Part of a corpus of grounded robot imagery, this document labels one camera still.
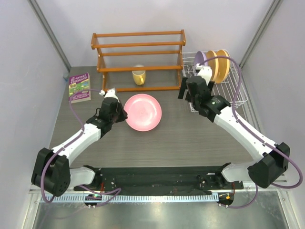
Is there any purple children's book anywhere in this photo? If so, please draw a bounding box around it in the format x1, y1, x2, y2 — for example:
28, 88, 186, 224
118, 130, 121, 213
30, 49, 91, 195
68, 73, 91, 103

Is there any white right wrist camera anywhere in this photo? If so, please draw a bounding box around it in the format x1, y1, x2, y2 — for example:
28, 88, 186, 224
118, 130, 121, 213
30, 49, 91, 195
195, 66, 213, 85

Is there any pink plate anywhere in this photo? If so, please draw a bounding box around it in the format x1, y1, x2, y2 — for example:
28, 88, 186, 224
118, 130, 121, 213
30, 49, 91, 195
124, 94, 162, 132

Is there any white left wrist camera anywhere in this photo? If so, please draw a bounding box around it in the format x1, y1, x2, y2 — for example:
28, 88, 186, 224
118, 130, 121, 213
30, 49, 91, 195
104, 88, 119, 101

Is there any white wire dish rack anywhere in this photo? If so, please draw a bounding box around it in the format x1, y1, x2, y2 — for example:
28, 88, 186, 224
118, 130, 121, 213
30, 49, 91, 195
182, 52, 248, 114

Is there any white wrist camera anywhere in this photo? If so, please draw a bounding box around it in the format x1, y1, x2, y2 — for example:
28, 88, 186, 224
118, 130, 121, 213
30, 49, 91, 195
104, 88, 119, 101
195, 66, 213, 85

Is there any yellow mug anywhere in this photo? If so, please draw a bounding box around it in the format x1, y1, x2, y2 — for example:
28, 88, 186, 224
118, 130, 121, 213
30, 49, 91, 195
132, 70, 146, 86

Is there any orange wooden shelf rack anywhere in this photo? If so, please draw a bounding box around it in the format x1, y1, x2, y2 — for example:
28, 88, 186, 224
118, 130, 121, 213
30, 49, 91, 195
91, 30, 186, 92

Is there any white slotted cable duct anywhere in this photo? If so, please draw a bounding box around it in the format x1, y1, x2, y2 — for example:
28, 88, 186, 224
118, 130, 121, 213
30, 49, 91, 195
53, 193, 219, 203

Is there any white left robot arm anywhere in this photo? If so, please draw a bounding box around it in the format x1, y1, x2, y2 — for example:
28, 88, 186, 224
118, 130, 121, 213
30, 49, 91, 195
31, 97, 127, 197

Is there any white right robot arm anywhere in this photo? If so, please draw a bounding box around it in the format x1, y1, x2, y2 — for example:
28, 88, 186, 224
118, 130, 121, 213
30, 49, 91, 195
178, 76, 290, 188

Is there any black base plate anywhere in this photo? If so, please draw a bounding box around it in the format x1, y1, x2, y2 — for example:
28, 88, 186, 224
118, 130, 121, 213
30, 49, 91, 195
87, 166, 244, 196

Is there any yellow plate with logo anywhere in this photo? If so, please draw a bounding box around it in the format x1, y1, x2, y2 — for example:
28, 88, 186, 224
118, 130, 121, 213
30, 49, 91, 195
206, 50, 219, 81

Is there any lilac plate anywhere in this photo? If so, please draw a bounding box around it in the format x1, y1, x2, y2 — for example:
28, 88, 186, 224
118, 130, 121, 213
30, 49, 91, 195
193, 51, 208, 75

